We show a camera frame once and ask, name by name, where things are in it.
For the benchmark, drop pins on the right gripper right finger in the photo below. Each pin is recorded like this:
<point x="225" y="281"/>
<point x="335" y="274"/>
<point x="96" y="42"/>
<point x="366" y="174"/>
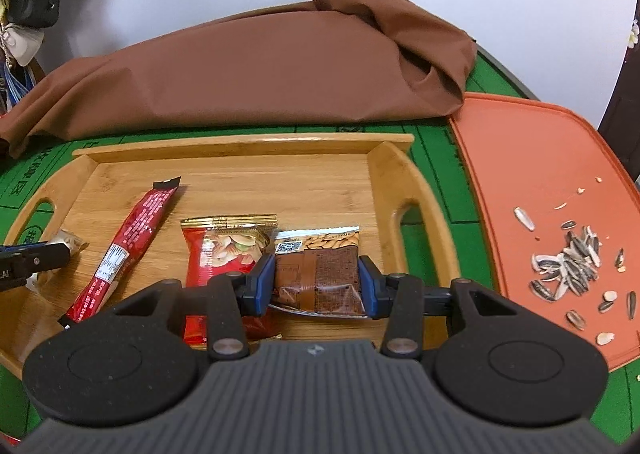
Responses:
<point x="404" y="300"/>

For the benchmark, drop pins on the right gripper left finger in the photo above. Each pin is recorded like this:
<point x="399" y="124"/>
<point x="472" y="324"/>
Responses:
<point x="225" y="300"/>

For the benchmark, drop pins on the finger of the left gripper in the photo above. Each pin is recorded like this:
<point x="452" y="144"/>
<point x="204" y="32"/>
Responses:
<point x="21" y="265"/>

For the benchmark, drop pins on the white gold snack packet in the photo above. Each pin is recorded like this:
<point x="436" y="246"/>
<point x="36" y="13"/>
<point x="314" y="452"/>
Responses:
<point x="47" y="259"/>

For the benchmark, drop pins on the red pistachio packet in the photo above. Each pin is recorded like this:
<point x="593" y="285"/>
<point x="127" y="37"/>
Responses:
<point x="223" y="244"/>

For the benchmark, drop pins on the brown chocolate cake packet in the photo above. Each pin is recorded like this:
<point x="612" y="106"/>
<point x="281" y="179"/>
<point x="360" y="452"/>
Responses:
<point x="317" y="272"/>

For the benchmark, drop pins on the long red snack stick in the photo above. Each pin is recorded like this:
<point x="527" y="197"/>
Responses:
<point x="127" y="247"/>

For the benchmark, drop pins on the wooden serving tray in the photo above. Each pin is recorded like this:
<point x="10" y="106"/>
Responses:
<point x="305" y="180"/>

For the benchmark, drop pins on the pile of sunflower seeds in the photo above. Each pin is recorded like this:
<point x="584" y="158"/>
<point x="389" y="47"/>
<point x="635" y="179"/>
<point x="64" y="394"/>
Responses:
<point x="574" y="259"/>

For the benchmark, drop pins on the orange plastic tray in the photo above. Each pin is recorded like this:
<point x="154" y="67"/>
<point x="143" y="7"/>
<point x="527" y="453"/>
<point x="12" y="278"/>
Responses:
<point x="535" y="166"/>

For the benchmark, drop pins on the white small handbag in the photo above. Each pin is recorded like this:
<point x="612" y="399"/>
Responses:
<point x="22" y="43"/>

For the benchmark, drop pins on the brown cloth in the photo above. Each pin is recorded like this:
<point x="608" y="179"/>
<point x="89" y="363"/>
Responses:
<point x="322" y="62"/>

